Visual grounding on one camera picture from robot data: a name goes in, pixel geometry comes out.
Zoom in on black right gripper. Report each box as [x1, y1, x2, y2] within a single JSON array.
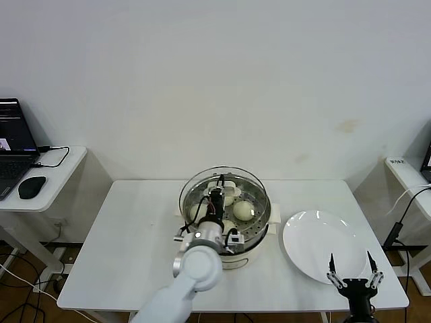
[[325, 250, 385, 323]]

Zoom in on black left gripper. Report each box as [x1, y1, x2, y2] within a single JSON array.
[[207, 174, 227, 223]]

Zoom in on glass lid with cream handle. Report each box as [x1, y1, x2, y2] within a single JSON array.
[[178, 164, 272, 242]]

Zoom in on perforated steel steamer basket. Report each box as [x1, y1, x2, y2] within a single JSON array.
[[183, 174, 272, 256]]

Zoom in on white round plate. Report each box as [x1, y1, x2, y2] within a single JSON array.
[[282, 210, 368, 285]]

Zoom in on cream electric cooker pot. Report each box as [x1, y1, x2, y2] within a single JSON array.
[[172, 196, 282, 271]]

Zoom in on black monitor edge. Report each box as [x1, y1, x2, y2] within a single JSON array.
[[420, 141, 431, 184]]

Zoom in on white side table with laptop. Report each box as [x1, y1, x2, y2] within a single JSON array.
[[0, 145, 89, 280]]

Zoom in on black computer mouse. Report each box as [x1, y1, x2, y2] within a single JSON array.
[[18, 175, 48, 199]]

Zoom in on black open laptop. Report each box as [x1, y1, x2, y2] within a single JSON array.
[[0, 97, 42, 202]]

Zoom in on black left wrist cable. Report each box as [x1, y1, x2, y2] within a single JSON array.
[[173, 194, 216, 242]]

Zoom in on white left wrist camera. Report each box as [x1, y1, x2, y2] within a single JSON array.
[[224, 231, 245, 254]]

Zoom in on white cable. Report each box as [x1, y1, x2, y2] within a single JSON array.
[[386, 184, 431, 218]]

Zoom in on black floor cables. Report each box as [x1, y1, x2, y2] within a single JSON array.
[[0, 242, 68, 323]]

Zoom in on black laptop plug cable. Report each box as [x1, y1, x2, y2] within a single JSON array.
[[32, 145, 71, 168]]

